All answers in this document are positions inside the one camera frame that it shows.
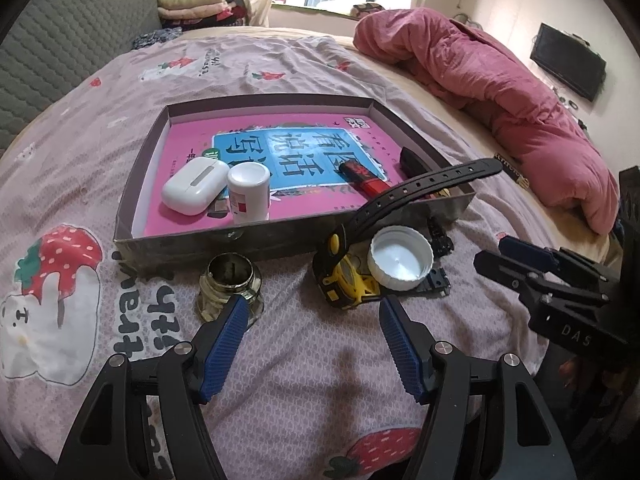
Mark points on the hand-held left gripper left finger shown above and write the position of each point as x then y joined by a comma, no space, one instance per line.
225,350

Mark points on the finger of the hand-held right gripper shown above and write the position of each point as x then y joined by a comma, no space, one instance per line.
525,252
500,267

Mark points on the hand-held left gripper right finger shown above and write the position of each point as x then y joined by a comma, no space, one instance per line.
400,350

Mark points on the shallow cardboard box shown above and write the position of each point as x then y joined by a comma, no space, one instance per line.
200,247

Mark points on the white bottle with red label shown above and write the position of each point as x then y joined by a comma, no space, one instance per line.
247,195

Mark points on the red and black lighter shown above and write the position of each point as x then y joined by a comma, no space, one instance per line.
362,177

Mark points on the white earbud case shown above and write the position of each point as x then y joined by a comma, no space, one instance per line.
192,187

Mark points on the black link watch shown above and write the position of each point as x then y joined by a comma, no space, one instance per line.
440,245

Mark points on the black and gold fabric tag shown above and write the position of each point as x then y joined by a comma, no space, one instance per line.
512,170

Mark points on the white plastic jar lid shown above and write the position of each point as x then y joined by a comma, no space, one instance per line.
400,260

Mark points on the yellow tape measure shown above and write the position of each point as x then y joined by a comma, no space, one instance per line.
345,275

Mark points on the small dark flat item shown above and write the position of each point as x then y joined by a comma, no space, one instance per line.
218,209

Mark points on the pink quilt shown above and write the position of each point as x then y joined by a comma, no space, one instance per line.
475,70

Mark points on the pink and blue book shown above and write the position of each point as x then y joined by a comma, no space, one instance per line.
185,145

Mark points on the patterned cushion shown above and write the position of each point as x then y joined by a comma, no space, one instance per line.
367,9

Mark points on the dark patterned cloth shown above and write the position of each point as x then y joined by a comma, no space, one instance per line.
155,39

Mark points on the pile of dark clothes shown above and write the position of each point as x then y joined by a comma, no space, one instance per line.
225,17

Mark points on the grey quilted headboard cover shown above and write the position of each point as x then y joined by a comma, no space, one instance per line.
60,50

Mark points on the beige folded blanket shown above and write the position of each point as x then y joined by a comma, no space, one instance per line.
192,2

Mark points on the black wall television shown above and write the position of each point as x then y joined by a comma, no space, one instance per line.
570,62

